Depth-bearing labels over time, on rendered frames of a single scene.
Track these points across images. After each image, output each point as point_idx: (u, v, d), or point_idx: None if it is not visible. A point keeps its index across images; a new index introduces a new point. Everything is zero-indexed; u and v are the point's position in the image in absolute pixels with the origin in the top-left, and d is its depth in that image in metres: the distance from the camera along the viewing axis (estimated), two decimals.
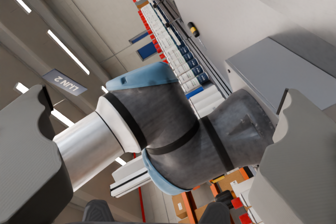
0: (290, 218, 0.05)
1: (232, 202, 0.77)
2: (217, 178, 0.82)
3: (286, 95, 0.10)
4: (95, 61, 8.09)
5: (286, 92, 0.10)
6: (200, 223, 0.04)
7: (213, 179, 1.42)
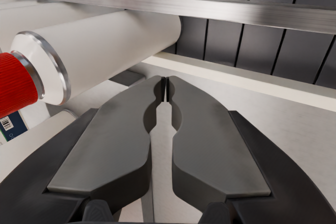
0: (212, 193, 0.06)
1: None
2: None
3: (168, 83, 0.11)
4: None
5: (168, 80, 0.11)
6: (200, 223, 0.04)
7: None
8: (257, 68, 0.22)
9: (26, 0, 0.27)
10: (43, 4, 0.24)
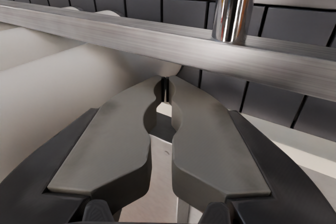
0: (212, 193, 0.06)
1: None
2: None
3: (168, 83, 0.11)
4: None
5: (168, 80, 0.11)
6: (200, 223, 0.04)
7: None
8: None
9: None
10: (5, 24, 0.15)
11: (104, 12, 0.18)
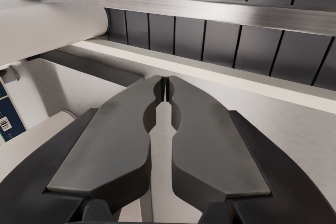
0: (212, 193, 0.06)
1: None
2: None
3: (168, 83, 0.11)
4: None
5: (168, 80, 0.11)
6: (200, 223, 0.04)
7: None
8: (255, 70, 0.22)
9: None
10: None
11: None
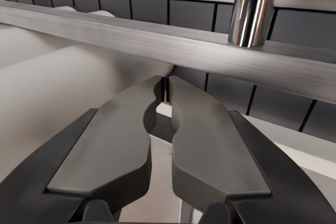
0: (212, 193, 0.06)
1: None
2: None
3: (168, 83, 0.11)
4: None
5: (168, 80, 0.11)
6: (200, 223, 0.04)
7: None
8: None
9: None
10: (1, 22, 0.16)
11: (99, 12, 0.18)
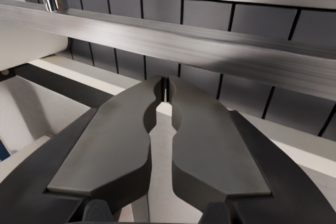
0: (212, 193, 0.06)
1: None
2: None
3: (168, 83, 0.11)
4: None
5: (168, 80, 0.11)
6: (200, 223, 0.04)
7: None
8: (299, 121, 0.15)
9: None
10: None
11: None
